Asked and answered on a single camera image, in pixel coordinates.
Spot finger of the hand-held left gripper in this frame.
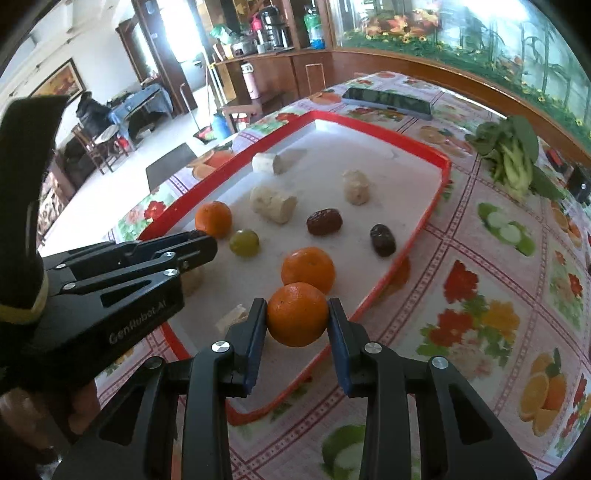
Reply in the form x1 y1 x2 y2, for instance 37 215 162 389
60 237 219 320
42 230 212 283

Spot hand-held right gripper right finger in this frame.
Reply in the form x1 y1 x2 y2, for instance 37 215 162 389
327 298 539 480

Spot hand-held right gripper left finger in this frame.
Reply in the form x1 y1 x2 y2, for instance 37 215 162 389
53 298 269 480

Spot orange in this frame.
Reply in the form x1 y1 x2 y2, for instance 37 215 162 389
267 282 329 348
195 200 233 240
281 247 336 296

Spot green grape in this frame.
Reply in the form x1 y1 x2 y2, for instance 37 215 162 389
229 229 260 257

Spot dark red date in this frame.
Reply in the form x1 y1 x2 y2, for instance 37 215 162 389
369 224 397 258
307 209 343 237

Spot red tray with white inside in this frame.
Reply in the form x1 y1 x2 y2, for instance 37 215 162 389
137 110 453 426

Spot person's left forearm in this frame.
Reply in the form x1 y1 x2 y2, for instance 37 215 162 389
0 95 70 324

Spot person's left hand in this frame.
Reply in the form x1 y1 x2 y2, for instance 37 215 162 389
0 383 100 462

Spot black chair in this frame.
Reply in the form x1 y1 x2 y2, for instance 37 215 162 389
145 142 199 191

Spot wooden chair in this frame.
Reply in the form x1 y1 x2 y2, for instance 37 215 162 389
71 124 134 174
221 92 284 134

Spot table with blue cloth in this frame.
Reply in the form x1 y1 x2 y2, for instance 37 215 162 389
108 85 174 139

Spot floral printed tablecloth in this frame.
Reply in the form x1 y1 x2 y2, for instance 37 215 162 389
95 69 591 480

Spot pink water bottle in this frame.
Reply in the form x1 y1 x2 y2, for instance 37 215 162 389
241 62 260 100

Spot wooden sideboard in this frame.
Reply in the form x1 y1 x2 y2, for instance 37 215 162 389
217 48 338 125

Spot silver rice cooker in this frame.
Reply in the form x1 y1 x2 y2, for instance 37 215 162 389
230 37 258 58

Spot black coffee maker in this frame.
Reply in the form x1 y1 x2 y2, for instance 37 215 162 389
261 6 293 49

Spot dark smartphone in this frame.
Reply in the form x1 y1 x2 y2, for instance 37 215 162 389
342 87 434 121

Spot large green bottle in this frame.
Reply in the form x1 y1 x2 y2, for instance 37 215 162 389
302 4 326 49

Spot green leafy vegetable bunch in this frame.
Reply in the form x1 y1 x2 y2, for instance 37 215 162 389
465 115 566 200

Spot small black box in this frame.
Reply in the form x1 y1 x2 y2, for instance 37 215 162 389
566 164 591 206

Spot framed wall painting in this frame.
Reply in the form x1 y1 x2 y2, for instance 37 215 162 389
30 59 86 100

